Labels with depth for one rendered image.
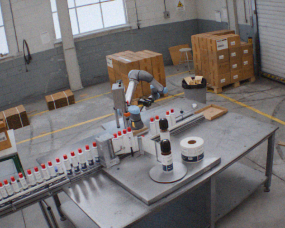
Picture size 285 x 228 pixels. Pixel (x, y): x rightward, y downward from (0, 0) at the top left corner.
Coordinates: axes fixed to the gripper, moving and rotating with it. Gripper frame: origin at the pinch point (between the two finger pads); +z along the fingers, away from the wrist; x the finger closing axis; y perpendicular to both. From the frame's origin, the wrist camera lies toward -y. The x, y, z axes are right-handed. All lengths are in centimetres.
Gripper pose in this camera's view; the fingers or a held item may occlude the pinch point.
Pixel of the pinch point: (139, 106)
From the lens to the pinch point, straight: 378.0
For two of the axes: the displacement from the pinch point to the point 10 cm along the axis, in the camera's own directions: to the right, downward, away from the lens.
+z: -5.7, 4.2, -7.0
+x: 0.4, 8.7, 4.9
